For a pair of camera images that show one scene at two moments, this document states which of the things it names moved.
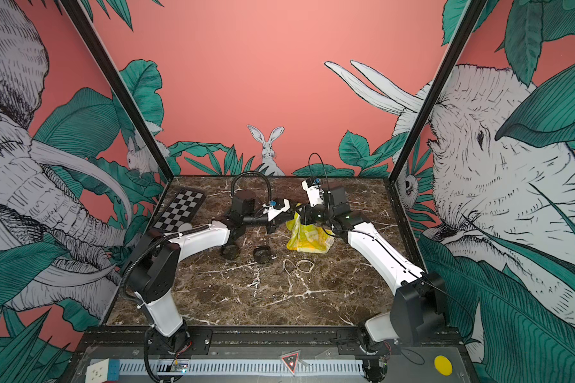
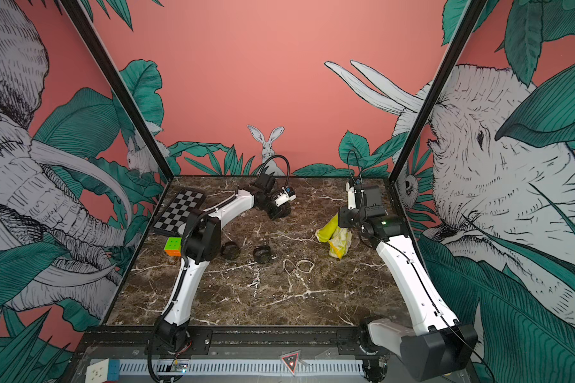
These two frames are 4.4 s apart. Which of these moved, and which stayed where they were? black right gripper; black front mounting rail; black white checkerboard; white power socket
Moved: black right gripper
Stayed: white power socket; black front mounting rail; black white checkerboard
